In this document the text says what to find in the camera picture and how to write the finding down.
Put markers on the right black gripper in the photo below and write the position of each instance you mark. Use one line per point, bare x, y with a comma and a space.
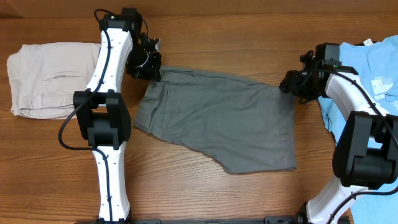
290, 84

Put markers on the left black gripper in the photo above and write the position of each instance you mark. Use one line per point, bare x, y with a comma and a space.
150, 72

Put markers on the grey shorts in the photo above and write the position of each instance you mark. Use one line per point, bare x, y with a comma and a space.
244, 125

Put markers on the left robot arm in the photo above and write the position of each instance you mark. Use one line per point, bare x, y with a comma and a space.
102, 114

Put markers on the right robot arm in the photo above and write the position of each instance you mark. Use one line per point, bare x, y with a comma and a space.
365, 157

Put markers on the light blue printed t-shirt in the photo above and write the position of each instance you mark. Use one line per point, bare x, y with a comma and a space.
377, 68

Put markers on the folded beige shorts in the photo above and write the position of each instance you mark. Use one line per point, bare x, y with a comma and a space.
44, 77

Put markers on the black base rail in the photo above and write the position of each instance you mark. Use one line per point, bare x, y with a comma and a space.
267, 220

